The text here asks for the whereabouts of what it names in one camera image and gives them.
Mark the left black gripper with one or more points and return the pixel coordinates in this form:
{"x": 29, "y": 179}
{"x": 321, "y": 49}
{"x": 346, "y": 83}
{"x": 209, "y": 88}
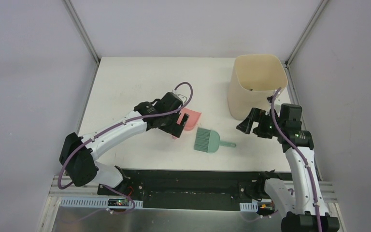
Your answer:
{"x": 175, "y": 123}

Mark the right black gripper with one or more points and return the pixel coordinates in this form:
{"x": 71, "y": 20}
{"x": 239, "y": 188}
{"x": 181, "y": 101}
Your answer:
{"x": 258, "y": 115}

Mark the pink plastic dustpan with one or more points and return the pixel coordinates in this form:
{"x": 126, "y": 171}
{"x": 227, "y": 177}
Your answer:
{"x": 193, "y": 118}

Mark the green hand brush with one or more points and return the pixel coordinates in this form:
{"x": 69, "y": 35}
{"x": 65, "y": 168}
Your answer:
{"x": 209, "y": 141}

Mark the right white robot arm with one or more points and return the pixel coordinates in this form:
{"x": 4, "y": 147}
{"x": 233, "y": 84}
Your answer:
{"x": 303, "y": 210}

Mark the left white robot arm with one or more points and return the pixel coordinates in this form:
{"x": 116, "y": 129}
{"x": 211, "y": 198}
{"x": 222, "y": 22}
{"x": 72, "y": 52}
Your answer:
{"x": 80, "y": 154}

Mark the beige waste bin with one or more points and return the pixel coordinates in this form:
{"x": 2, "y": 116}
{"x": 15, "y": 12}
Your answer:
{"x": 254, "y": 78}

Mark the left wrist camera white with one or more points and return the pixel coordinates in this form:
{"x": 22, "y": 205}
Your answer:
{"x": 180, "y": 96}

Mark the right white cable duct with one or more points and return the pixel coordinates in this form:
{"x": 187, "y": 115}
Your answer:
{"x": 248, "y": 207}

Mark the white cable duct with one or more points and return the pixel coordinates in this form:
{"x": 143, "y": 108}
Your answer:
{"x": 95, "y": 202}
{"x": 248, "y": 207}

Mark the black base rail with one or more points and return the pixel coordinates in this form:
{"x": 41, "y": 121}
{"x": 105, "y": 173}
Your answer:
{"x": 196, "y": 190}

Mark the left white cable duct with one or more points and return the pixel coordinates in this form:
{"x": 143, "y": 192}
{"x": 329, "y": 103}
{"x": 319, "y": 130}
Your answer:
{"x": 95, "y": 202}

